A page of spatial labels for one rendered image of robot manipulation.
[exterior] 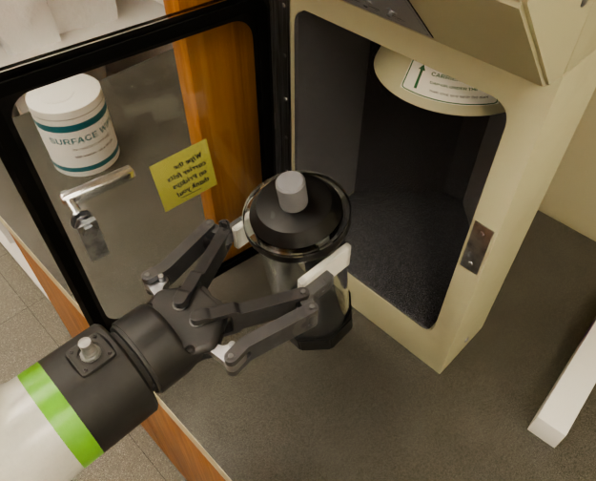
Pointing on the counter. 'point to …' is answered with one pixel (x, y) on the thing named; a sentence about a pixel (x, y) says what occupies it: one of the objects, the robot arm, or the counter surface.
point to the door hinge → (281, 82)
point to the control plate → (405, 15)
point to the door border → (93, 69)
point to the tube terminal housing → (421, 52)
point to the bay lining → (380, 124)
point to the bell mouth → (431, 87)
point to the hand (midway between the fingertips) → (298, 240)
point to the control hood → (509, 32)
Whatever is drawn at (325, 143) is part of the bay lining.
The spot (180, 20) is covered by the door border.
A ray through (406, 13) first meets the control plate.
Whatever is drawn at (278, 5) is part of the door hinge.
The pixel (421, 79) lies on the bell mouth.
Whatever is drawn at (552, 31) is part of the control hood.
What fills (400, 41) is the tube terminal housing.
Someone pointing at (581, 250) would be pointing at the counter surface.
